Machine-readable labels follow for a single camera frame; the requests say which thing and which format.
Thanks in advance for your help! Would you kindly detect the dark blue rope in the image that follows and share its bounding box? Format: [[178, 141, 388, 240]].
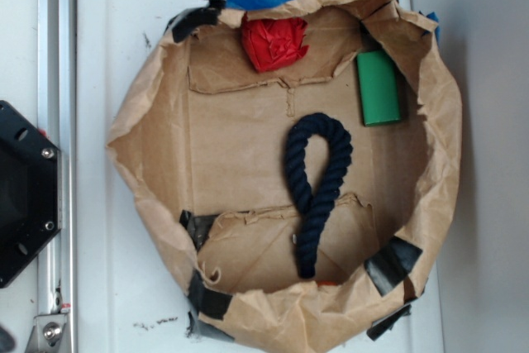
[[284, 112, 354, 280]]

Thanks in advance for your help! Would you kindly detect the green rectangular block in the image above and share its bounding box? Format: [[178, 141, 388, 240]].
[[356, 50, 401, 126]]

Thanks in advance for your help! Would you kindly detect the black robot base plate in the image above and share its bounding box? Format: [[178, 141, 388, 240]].
[[1, 101, 60, 289]]

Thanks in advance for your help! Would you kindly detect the small orange object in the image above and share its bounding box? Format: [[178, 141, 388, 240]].
[[317, 280, 338, 286]]

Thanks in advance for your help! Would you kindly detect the brown paper bag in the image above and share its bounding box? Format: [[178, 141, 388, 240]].
[[107, 0, 462, 352]]

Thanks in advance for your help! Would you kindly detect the black tape top left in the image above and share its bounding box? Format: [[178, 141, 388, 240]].
[[165, 0, 226, 43]]

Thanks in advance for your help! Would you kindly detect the white plastic tray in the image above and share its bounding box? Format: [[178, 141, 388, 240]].
[[75, 0, 446, 353]]

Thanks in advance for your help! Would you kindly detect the black tape bottom right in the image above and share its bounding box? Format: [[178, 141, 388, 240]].
[[366, 304, 412, 341]]

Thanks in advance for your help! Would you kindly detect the black tape inner right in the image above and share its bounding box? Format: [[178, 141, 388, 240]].
[[364, 236, 422, 297]]

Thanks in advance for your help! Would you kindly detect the black tape inner left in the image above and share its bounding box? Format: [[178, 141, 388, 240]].
[[179, 210, 218, 251]]

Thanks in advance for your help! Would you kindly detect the black tape bottom left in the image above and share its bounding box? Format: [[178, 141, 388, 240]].
[[187, 270, 235, 342]]

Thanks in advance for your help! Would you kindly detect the aluminium frame rail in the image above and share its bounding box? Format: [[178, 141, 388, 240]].
[[37, 0, 78, 352]]

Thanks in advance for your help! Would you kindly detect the black tape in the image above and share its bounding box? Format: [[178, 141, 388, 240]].
[[179, 210, 218, 251], [366, 304, 412, 341], [364, 236, 422, 297], [165, 0, 226, 43], [187, 270, 235, 342]]

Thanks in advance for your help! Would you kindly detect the red paper ball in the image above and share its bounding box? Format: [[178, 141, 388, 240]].
[[241, 17, 309, 73]]

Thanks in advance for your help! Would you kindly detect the blue tape piece right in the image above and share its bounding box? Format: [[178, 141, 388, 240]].
[[417, 8, 441, 42]]

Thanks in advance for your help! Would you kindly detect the metal corner bracket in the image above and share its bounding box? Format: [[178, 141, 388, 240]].
[[25, 313, 68, 353]]

